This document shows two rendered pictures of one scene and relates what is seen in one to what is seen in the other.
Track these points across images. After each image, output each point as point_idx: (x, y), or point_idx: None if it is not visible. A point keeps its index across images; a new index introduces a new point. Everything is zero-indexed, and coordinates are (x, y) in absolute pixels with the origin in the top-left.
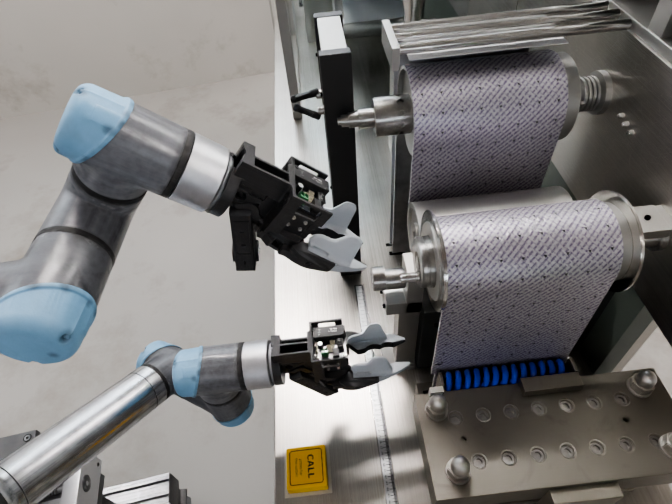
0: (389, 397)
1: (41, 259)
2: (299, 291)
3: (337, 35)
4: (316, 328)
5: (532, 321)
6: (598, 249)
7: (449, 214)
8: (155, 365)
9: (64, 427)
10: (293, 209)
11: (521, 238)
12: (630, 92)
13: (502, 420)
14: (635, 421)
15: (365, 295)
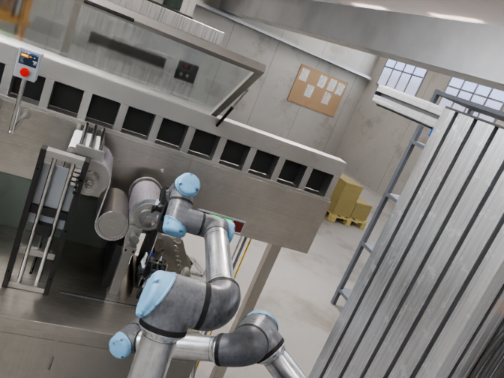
0: (131, 302)
1: (216, 217)
2: (53, 313)
3: (71, 154)
4: (151, 261)
5: None
6: (160, 191)
7: (120, 208)
8: (138, 330)
9: (186, 334)
10: None
11: (157, 195)
12: (113, 149)
13: (166, 262)
14: (169, 242)
15: (67, 292)
